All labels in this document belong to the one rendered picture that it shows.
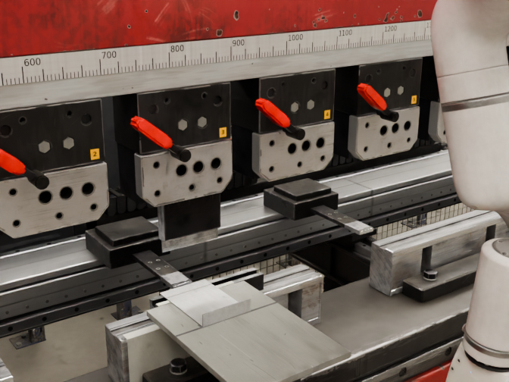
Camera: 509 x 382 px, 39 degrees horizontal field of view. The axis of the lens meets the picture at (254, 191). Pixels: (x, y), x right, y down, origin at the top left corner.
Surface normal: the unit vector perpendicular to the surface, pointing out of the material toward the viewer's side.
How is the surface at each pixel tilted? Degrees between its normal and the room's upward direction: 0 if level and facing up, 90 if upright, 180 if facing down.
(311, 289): 90
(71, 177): 90
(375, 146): 90
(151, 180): 90
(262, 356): 0
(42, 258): 0
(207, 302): 0
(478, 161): 82
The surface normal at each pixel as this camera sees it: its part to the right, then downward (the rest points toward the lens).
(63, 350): 0.00, -0.94
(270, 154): 0.57, 0.28
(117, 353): -0.82, 0.18
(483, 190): -0.40, 0.26
